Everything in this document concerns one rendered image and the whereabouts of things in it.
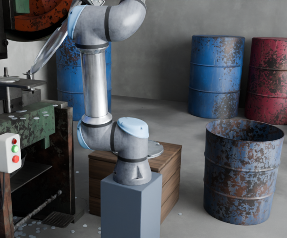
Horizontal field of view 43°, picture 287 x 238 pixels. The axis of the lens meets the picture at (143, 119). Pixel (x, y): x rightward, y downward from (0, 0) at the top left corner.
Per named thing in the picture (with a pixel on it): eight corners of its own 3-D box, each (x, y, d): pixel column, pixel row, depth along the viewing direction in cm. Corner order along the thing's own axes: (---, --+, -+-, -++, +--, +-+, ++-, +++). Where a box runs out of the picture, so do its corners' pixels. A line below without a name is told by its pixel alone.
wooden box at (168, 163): (179, 199, 219) (182, 145, 210) (156, 231, 185) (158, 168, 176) (120, 186, 234) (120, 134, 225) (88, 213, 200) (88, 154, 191)
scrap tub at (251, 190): (274, 198, 224) (284, 123, 211) (273, 234, 186) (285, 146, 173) (206, 186, 237) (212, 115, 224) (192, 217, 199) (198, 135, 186)
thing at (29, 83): (49, 109, 160) (48, 79, 157) (29, 117, 148) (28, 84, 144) (3, 104, 168) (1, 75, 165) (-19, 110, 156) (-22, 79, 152)
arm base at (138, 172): (157, 174, 145) (158, 151, 143) (139, 189, 132) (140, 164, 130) (125, 166, 152) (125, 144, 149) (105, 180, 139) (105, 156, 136)
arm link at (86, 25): (114, 158, 136) (107, 7, 113) (76, 154, 138) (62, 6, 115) (121, 142, 147) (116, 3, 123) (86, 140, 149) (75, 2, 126)
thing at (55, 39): (43, 46, 166) (42, 44, 165) (80, 4, 150) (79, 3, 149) (23, 86, 145) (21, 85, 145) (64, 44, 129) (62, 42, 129)
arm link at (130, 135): (145, 160, 133) (146, 125, 129) (109, 157, 135) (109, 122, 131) (150, 149, 144) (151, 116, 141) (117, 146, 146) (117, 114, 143)
